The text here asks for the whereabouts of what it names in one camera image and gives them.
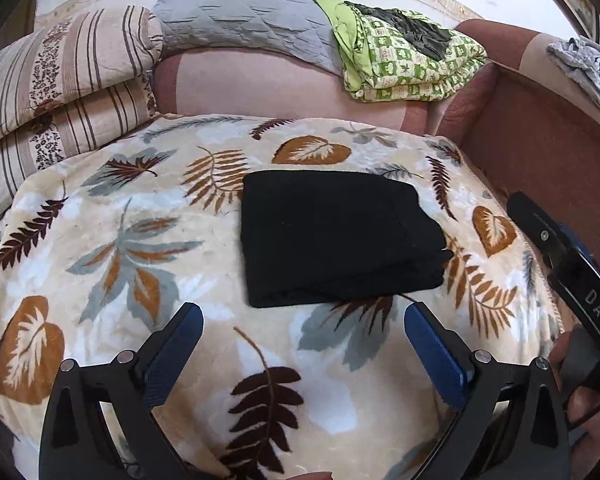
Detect pink sofa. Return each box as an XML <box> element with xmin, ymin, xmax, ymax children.
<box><xmin>150</xmin><ymin>19</ymin><xmax>600</xmax><ymax>286</ymax></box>

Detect dark cloth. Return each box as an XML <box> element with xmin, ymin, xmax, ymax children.
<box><xmin>349</xmin><ymin>2</ymin><xmax>454</xmax><ymax>62</ymax></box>

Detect person's right hand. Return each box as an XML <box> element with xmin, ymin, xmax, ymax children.
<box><xmin>549</xmin><ymin>327</ymin><xmax>600</xmax><ymax>461</ymax></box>

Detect leaf printed beige blanket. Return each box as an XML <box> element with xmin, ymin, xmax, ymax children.
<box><xmin>0</xmin><ymin>112</ymin><xmax>567</xmax><ymax>480</ymax></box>

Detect green printed quilt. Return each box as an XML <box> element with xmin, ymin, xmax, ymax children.
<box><xmin>312</xmin><ymin>0</ymin><xmax>489</xmax><ymax>104</ymax></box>

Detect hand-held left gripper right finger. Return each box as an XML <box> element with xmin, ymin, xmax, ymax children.
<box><xmin>403</xmin><ymin>302</ymin><xmax>572</xmax><ymax>480</ymax></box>

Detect grey crumpled cloth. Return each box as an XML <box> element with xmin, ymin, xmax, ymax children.
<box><xmin>546</xmin><ymin>36</ymin><xmax>600</xmax><ymax>109</ymax></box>

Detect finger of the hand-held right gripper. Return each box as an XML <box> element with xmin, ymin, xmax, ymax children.
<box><xmin>506</xmin><ymin>191</ymin><xmax>593</xmax><ymax>272</ymax></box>

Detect striped floral pillow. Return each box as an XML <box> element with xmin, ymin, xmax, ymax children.
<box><xmin>0</xmin><ymin>5</ymin><xmax>164</xmax><ymax>155</ymax></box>
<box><xmin>0</xmin><ymin>80</ymin><xmax>159</xmax><ymax>235</ymax></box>

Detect grey quilted blanket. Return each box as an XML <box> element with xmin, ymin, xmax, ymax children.
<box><xmin>152</xmin><ymin>0</ymin><xmax>352</xmax><ymax>79</ymax></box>

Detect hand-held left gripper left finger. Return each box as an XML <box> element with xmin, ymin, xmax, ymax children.
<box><xmin>39</xmin><ymin>302</ymin><xmax>205</xmax><ymax>480</ymax></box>

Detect black pants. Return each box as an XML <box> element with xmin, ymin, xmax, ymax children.
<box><xmin>240</xmin><ymin>170</ymin><xmax>454</xmax><ymax>310</ymax></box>

